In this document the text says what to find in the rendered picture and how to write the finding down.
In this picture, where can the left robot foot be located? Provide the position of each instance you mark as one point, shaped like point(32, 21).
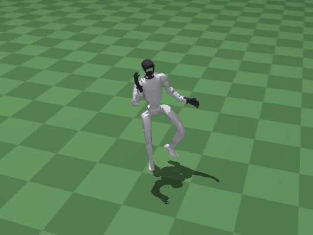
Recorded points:
point(172, 152)

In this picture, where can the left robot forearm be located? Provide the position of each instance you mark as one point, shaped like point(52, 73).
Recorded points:
point(178, 97)

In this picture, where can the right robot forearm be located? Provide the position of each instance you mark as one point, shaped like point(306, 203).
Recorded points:
point(137, 97)

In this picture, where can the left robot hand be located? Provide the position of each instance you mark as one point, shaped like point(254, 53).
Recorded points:
point(192, 101)

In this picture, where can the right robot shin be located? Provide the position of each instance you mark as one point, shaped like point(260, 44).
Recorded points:
point(150, 151)

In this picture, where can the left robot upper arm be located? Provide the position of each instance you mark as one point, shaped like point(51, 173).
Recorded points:
point(164, 79)

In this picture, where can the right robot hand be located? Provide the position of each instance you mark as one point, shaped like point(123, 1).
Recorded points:
point(138, 86)

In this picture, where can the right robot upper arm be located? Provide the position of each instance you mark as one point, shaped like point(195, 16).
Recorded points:
point(135, 92)

